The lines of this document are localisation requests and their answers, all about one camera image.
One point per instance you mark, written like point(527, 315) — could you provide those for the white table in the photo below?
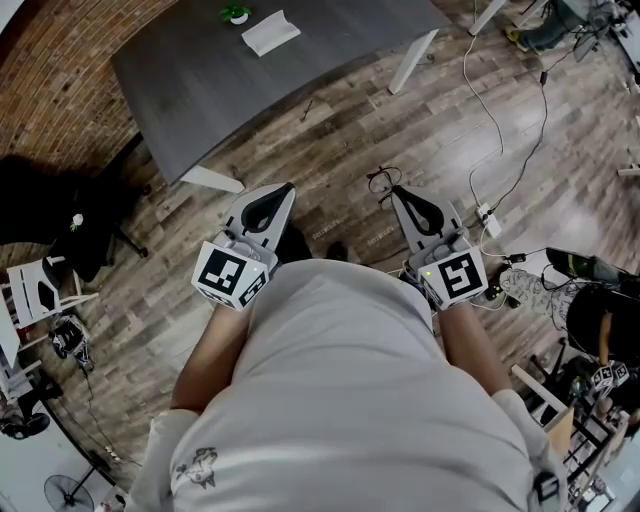
point(487, 15)

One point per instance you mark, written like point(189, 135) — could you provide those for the white power strip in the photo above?
point(489, 222)

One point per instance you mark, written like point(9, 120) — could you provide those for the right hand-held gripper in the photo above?
point(455, 277)

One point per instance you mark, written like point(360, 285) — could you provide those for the person's black shoe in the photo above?
point(338, 251)
point(295, 245)

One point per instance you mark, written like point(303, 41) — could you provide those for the white chair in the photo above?
point(25, 290)

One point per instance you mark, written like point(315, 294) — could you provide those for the small green potted plant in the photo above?
point(236, 12)

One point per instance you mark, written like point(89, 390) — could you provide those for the white doodle-print bag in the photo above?
point(525, 287)

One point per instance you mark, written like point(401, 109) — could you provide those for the person's left forearm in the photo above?
point(215, 355)

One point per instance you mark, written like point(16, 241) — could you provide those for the white table leg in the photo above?
point(210, 179)
point(412, 60)

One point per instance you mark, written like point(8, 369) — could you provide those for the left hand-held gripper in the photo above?
point(220, 272)

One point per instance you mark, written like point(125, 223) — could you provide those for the black office chair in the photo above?
point(60, 210)

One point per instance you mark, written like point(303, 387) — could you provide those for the thin black stick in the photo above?
point(307, 110)

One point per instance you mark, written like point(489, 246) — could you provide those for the black eyeglasses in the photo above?
point(384, 170)

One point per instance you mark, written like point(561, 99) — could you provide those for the person's left black shoe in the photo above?
point(295, 245)

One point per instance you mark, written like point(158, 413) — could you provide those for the black headphones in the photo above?
point(25, 425)

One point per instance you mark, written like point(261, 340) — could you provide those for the spare hand-held gripper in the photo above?
point(610, 377)

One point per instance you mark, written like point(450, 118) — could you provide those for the white box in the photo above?
point(270, 32)

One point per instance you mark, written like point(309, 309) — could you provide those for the person's right forearm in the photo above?
point(475, 350)

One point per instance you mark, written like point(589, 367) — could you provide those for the black floor fan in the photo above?
point(67, 495)

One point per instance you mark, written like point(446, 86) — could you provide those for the black white headset device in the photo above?
point(70, 340)

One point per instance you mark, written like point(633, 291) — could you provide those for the person's right black shoe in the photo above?
point(338, 251)

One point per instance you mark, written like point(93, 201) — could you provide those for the light wooden chair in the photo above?
point(560, 430)

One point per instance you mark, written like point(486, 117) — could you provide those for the person's white t-shirt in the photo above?
point(340, 390)

